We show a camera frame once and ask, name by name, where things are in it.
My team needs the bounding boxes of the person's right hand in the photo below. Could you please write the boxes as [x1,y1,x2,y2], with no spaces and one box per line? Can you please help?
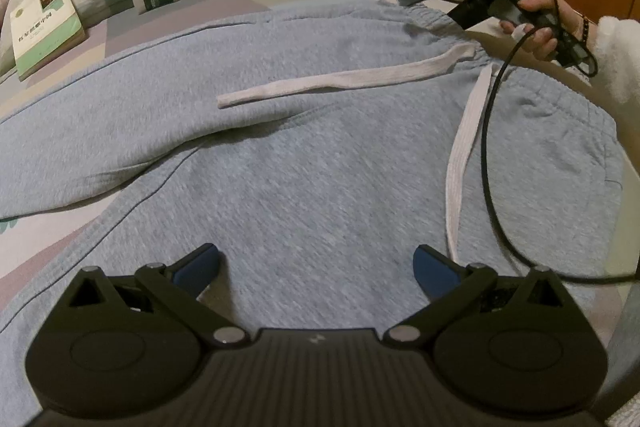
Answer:
[499,0,586,62]

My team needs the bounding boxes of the person's right forearm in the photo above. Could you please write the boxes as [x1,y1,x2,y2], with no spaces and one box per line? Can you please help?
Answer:
[582,14,640,128]

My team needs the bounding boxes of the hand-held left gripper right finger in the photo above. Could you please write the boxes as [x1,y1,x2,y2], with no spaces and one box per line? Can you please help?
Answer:
[384,244,576,350]

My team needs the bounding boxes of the grey drawstring sweatpants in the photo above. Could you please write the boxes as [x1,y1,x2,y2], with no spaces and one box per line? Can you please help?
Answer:
[0,0,626,427]

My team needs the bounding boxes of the green and white book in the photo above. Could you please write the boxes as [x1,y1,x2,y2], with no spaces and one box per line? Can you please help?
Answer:
[10,0,87,82]

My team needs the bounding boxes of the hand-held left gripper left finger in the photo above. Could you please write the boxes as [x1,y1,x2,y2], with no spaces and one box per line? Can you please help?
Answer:
[60,243,251,350]

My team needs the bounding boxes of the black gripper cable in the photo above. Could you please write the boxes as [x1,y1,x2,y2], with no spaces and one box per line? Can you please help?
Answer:
[481,0,640,283]

